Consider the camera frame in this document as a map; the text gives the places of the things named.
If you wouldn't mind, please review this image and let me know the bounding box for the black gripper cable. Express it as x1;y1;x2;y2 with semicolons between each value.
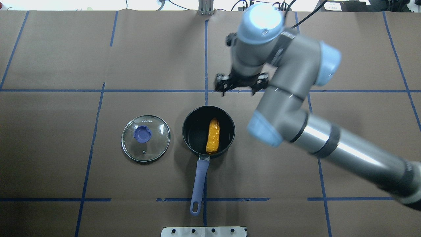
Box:
283;0;329;30

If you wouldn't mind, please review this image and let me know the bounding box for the silver aluminium frame post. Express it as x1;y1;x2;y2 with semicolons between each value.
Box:
197;0;215;15

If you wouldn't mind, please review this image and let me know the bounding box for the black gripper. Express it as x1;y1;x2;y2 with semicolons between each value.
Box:
214;69;269;96

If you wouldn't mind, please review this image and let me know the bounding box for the glass pot lid purple knob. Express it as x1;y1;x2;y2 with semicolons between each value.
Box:
121;115;171;163

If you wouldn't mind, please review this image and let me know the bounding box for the black box with label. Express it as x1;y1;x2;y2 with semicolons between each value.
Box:
314;0;371;12

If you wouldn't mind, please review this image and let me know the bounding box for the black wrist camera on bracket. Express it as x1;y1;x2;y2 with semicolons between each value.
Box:
225;33;237;47

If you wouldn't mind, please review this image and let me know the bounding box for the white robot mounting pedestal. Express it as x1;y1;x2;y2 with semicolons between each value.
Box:
161;226;248;237

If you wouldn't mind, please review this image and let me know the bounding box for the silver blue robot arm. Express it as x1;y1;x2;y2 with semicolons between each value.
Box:
214;4;421;210

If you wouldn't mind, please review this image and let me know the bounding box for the yellow toy corn cob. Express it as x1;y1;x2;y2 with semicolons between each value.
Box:
206;118;220;154

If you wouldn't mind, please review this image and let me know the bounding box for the dark blue saucepan purple handle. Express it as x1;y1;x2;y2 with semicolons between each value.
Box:
182;106;235;216

